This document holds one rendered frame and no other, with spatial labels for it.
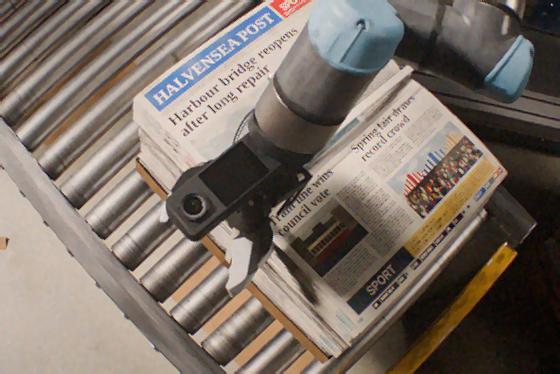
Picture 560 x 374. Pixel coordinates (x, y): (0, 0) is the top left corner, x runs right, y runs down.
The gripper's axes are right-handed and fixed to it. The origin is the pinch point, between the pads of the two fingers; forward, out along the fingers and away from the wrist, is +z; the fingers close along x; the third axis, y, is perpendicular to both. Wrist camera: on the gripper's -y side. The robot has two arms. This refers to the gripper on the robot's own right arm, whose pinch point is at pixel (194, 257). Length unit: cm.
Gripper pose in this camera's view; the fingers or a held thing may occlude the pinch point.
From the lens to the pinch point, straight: 81.6
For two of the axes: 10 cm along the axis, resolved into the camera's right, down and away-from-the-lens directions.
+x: -6.9, -7.0, 1.9
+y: 5.7, -3.7, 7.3
